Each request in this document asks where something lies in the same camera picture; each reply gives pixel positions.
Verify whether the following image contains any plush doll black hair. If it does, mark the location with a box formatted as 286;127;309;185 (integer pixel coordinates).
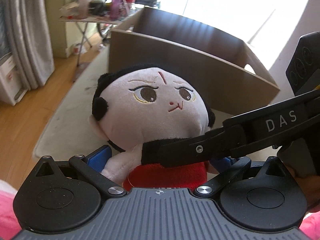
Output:
89;64;215;190

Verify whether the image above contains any person right hand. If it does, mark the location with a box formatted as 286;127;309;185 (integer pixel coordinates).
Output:
295;176;320;213

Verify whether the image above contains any brown cardboard box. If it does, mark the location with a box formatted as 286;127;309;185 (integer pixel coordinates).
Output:
108;7;279;115

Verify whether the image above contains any white water dispenser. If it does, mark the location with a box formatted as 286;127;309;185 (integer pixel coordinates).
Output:
0;53;28;106

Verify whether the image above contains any pink plastic tumbler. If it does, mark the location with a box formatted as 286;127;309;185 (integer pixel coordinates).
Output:
77;0;89;19

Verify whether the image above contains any beige curtain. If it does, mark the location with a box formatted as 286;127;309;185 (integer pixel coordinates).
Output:
1;0;55;90

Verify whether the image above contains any cluttered folding side table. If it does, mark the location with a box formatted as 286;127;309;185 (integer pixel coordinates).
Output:
60;0;135;55

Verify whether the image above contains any dark glass teapot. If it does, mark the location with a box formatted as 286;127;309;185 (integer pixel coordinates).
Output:
89;0;106;16

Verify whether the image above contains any purple plastic bottle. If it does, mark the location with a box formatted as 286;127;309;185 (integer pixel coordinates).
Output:
110;0;124;21

